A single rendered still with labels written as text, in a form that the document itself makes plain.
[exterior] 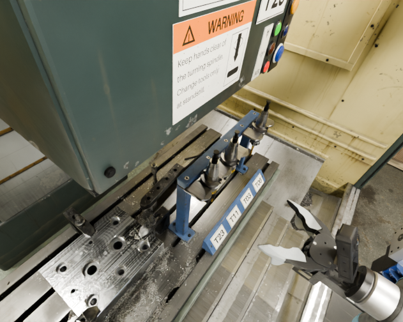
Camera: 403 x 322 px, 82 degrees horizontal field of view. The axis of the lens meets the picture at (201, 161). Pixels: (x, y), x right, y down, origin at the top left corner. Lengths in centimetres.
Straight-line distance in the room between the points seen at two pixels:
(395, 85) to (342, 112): 22
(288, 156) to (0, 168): 131
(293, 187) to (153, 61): 124
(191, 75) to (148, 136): 8
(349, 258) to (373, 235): 205
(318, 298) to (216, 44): 99
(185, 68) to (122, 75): 8
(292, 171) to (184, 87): 120
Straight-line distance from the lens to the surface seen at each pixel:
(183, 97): 27
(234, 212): 96
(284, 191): 137
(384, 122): 132
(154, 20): 21
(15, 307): 98
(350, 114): 131
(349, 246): 50
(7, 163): 99
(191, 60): 26
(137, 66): 20
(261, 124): 88
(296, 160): 145
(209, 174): 65
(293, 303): 120
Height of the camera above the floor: 174
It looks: 46 degrees down
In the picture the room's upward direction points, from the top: 8 degrees clockwise
